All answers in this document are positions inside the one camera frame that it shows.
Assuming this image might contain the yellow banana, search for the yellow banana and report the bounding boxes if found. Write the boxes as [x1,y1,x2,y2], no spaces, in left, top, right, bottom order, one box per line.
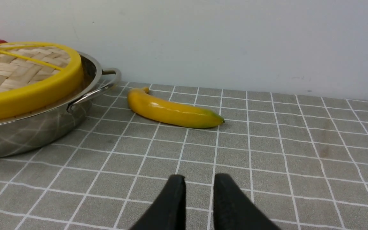
[127,87,225,129]

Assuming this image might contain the stainless steel pot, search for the stainless steel pot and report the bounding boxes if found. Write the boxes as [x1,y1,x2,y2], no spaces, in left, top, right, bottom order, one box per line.
[0,52,122,158]

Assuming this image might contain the woven bamboo steamer lid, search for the woven bamboo steamer lid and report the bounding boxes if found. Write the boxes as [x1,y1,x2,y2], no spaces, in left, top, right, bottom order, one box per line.
[0,41,84,120]

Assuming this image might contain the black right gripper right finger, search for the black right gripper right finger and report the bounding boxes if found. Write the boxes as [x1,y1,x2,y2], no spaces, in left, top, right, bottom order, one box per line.
[213,173,280,230]

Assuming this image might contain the grey checked tablecloth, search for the grey checked tablecloth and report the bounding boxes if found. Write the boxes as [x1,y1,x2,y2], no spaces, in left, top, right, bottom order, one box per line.
[0,82,368,230]

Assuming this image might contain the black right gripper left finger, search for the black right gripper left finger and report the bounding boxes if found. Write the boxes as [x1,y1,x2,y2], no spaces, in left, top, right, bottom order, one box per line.
[130,174,186,230]

